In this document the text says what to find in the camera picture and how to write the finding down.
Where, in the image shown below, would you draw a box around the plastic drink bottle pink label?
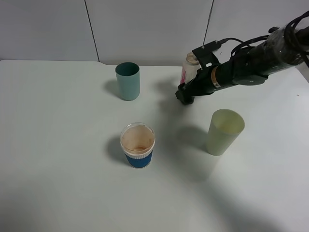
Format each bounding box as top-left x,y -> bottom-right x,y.
180,52 -> 201,84

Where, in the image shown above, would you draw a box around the pale green plastic cup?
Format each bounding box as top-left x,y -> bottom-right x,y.
206,109 -> 245,156

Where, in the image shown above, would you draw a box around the teal plastic cup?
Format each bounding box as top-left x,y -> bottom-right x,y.
115,62 -> 140,101

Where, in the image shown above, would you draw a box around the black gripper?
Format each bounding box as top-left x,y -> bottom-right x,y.
175,57 -> 237,105

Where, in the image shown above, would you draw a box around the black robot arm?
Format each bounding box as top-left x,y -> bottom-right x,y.
175,12 -> 309,105

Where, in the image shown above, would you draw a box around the wrist camera with black bracket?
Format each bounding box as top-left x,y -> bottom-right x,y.
192,40 -> 225,68

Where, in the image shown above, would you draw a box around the clear cup blue sleeve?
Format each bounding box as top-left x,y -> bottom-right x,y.
120,123 -> 155,168

